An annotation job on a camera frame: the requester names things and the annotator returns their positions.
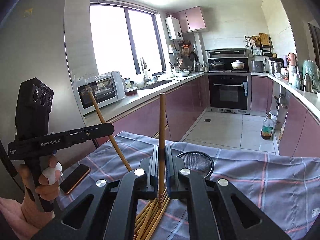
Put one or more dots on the built-in black oven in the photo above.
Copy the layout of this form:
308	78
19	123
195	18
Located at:
229	89

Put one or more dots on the wooden chopstick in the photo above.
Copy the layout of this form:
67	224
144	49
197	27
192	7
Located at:
152	207
143	213
161	148
152	227
148	220
110	134

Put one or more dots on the pink lower cabinets right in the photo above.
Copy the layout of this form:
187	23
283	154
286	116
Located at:
297	116

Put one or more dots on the kitchen window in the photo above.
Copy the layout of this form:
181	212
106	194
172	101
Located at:
126	39

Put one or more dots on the white water heater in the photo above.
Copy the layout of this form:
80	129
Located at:
174	29

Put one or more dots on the person's left hand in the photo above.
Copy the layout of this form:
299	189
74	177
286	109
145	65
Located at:
47	192

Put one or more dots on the pink cabinets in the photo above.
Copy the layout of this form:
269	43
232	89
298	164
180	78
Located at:
187	99
297	116

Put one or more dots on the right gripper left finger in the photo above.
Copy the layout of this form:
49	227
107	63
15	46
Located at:
106	210

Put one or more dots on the black smartphone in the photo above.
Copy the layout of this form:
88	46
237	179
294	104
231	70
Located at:
74	178

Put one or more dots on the white microwave oven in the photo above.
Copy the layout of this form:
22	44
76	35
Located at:
107	88

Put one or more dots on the pink lower cabinets left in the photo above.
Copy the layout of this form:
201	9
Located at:
187	99

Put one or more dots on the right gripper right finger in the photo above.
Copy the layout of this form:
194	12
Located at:
216	209

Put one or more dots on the black mesh utensil holder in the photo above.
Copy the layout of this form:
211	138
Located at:
198	162

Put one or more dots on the pink upper cabinet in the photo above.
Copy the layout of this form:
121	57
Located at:
190	20

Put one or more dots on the silver rice cooker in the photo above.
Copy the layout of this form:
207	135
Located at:
257	66

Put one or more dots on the white ceramic pot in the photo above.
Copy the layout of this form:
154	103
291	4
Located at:
238	64

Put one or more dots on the green glass bottle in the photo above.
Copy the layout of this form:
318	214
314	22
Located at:
267	128

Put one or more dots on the steel stock pot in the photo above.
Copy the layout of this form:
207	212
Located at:
276	66

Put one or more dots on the grey refrigerator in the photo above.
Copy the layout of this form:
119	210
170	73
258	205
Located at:
33	45

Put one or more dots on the wall spice rack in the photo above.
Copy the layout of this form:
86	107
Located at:
259	45

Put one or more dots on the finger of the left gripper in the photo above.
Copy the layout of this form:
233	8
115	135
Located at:
91	132

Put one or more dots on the black cooking pot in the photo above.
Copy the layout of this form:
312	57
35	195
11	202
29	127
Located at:
216	65

